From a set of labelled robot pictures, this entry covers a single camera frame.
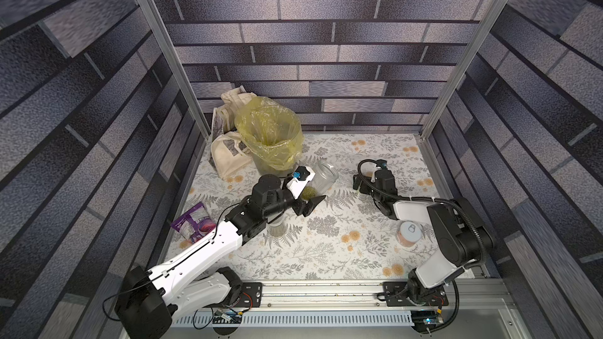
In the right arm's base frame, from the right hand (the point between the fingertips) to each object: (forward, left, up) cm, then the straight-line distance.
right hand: (363, 176), depth 97 cm
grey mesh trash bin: (+3, +43, +1) cm, 43 cm away
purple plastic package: (-22, +65, 0) cm, 69 cm away
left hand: (-18, +20, +21) cm, 34 cm away
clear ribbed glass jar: (-16, +18, +24) cm, 33 cm away
